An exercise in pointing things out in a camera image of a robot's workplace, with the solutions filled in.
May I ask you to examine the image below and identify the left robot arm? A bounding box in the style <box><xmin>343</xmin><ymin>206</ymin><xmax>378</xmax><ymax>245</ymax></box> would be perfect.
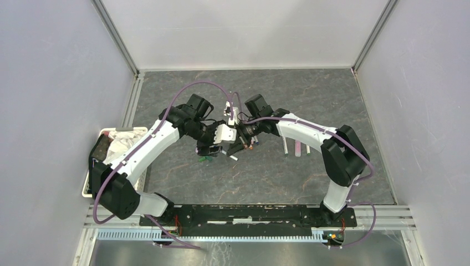
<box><xmin>90</xmin><ymin>94</ymin><xmax>217</xmax><ymax>226</ymax></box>

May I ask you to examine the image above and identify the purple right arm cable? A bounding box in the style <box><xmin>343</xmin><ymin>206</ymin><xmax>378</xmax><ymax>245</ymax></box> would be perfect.
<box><xmin>232</xmin><ymin>91</ymin><xmax>377</xmax><ymax>248</ymax></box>

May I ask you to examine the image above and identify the black box in basket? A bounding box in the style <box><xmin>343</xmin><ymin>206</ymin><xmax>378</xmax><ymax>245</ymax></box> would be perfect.
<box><xmin>88</xmin><ymin>134</ymin><xmax>111</xmax><ymax>173</ymax></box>

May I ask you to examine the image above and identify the slotted cable duct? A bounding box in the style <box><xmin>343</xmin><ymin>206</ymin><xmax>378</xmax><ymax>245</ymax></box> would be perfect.
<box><xmin>96</xmin><ymin>229</ymin><xmax>344</xmax><ymax>243</ymax></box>

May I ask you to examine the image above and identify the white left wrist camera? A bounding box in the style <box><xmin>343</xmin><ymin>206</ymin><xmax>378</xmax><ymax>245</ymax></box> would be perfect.
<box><xmin>213</xmin><ymin>124</ymin><xmax>237</xmax><ymax>144</ymax></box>

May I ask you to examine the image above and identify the dark blue capped marker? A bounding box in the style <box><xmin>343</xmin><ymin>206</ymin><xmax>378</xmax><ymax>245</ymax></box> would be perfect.
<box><xmin>282</xmin><ymin>137</ymin><xmax>289</xmax><ymax>156</ymax></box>

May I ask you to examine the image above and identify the crumpled white cloth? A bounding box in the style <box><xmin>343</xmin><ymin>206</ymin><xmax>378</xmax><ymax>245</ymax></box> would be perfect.
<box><xmin>103</xmin><ymin>127</ymin><xmax>148</xmax><ymax>165</ymax></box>

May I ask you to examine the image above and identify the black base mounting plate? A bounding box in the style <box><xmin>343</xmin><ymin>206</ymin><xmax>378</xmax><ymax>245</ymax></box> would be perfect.
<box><xmin>155</xmin><ymin>204</ymin><xmax>357</xmax><ymax>237</ymax></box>

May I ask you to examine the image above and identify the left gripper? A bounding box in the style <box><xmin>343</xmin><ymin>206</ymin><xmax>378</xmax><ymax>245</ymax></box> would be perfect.
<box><xmin>186</xmin><ymin>119</ymin><xmax>226</xmax><ymax>157</ymax></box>

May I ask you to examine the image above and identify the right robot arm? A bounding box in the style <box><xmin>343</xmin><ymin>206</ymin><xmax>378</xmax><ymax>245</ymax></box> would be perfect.
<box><xmin>224</xmin><ymin>94</ymin><xmax>374</xmax><ymax>226</ymax></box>

